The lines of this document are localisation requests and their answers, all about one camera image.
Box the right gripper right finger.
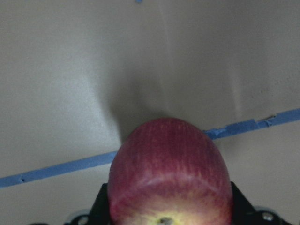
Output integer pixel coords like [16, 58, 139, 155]
[231, 181, 255, 225]

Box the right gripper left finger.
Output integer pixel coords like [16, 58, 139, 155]
[89, 183, 110, 225]

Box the red apple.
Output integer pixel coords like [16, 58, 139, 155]
[108, 118, 233, 225]

